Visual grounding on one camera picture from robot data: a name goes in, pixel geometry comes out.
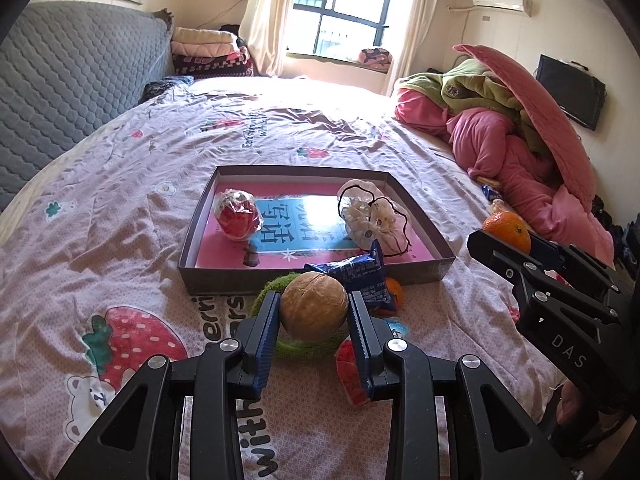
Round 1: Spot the orange tangerine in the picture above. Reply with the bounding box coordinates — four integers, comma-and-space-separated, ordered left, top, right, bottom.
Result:
482, 210, 532, 254

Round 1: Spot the red ball toy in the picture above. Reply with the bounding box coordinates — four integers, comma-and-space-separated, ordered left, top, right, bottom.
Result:
334, 338, 369, 408

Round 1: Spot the green fuzzy ring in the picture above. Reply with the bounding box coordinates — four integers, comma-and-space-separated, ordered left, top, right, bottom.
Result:
249, 272, 352, 360

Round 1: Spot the brown walnut ball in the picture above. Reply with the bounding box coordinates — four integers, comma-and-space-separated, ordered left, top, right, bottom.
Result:
280, 271, 348, 344

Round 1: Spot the pink crumpled duvet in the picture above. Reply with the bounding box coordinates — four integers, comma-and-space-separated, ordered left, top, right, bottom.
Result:
395, 88, 614, 266

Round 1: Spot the pink round cushion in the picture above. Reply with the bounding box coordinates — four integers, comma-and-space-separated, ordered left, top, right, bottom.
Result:
452, 44, 597, 212

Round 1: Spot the pink strawberry print bedsheet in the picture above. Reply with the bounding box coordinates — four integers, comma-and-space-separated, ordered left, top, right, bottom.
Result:
1, 78, 562, 479

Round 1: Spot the small orange behind packet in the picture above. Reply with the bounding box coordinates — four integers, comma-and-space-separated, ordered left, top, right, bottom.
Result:
373, 278, 405, 318

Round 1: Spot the green blanket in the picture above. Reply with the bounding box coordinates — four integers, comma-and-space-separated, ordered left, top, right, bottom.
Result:
396, 58, 550, 156

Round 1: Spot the blue snack packet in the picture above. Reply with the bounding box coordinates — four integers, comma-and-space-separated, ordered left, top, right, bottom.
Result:
303, 240, 395, 312

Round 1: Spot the dark shallow cardboard box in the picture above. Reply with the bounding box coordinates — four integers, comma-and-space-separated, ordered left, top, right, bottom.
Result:
178, 165, 454, 296

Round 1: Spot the red apple in plastic wrap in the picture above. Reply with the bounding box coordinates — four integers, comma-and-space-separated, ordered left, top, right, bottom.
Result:
212, 188, 264, 242

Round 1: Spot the white air conditioner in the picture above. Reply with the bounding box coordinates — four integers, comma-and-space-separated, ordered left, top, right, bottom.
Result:
472, 0, 533, 16

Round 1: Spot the pink bag on windowsill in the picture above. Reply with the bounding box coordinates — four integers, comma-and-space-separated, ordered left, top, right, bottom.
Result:
357, 48, 393, 73

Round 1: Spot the right cream curtain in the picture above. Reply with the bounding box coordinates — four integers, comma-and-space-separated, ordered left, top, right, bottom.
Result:
384, 0, 437, 96

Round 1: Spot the cream curtain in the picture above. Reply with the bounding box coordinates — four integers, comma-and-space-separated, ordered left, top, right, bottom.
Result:
384, 0, 437, 96
239, 0, 294, 77

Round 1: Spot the grey quilted headboard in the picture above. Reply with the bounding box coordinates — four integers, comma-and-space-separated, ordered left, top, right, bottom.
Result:
1, 1, 174, 206

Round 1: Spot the left cream curtain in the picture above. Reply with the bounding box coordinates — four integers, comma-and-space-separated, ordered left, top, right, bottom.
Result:
239, 0, 294, 77

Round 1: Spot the folded blankets stack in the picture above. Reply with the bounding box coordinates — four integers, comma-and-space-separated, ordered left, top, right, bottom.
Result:
170, 27, 256, 79

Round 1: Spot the black wall television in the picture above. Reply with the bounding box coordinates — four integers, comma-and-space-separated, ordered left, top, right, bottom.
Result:
536, 54, 606, 131

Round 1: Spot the window with dark frame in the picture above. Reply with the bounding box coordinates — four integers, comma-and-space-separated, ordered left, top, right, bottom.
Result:
286, 0, 392, 62

